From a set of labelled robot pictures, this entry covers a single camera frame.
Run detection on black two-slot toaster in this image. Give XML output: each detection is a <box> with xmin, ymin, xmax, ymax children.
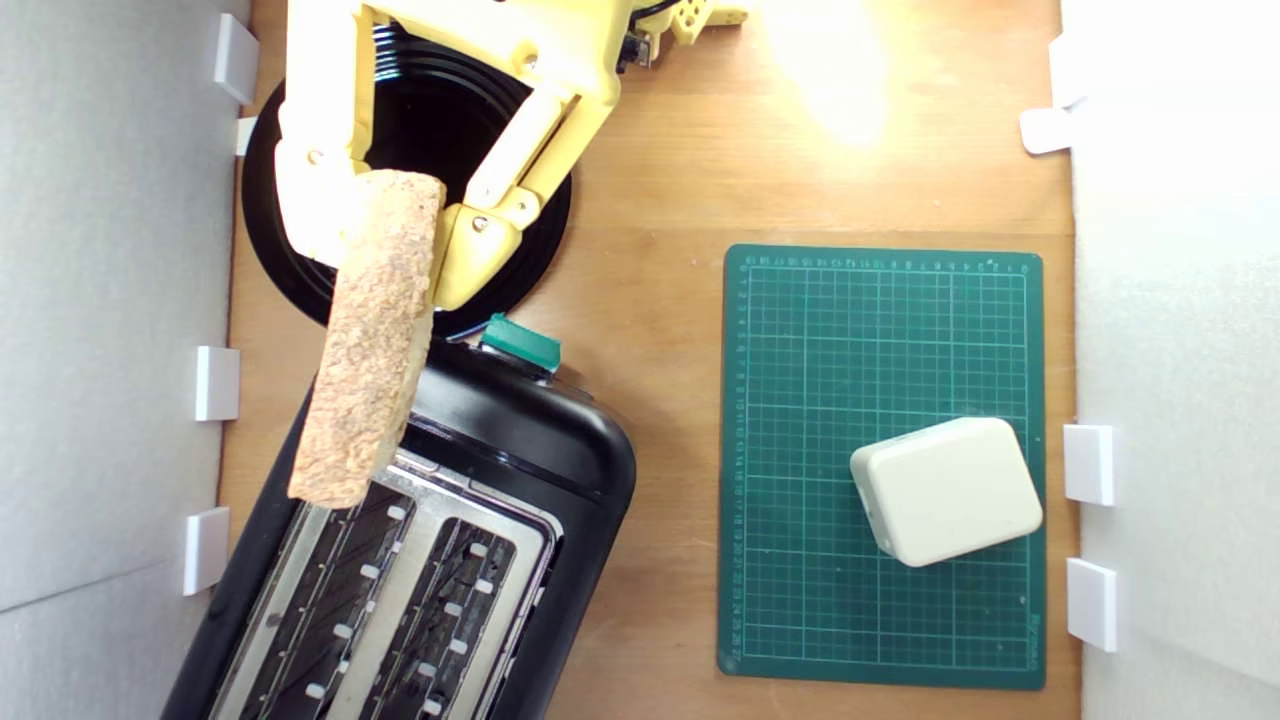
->
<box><xmin>160</xmin><ymin>322</ymin><xmax>639</xmax><ymax>720</ymax></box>

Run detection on green cutting mat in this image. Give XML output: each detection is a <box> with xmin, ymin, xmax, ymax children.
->
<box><xmin>717</xmin><ymin>245</ymin><xmax>1048</xmax><ymax>691</ymax></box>

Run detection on green toaster lever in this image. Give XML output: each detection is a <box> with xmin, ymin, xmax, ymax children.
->
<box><xmin>480</xmin><ymin>313</ymin><xmax>563</xmax><ymax>376</ymax></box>

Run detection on black plate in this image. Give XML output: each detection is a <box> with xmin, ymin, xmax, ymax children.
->
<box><xmin>242</xmin><ymin>20</ymin><xmax>573</xmax><ymax>339</ymax></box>

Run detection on white block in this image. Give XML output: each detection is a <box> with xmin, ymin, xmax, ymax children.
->
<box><xmin>850</xmin><ymin>416</ymin><xmax>1045</xmax><ymax>569</ymax></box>

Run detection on brown bread slice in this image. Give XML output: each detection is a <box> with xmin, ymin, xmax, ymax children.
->
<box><xmin>288</xmin><ymin>168</ymin><xmax>448</xmax><ymax>509</ymax></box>

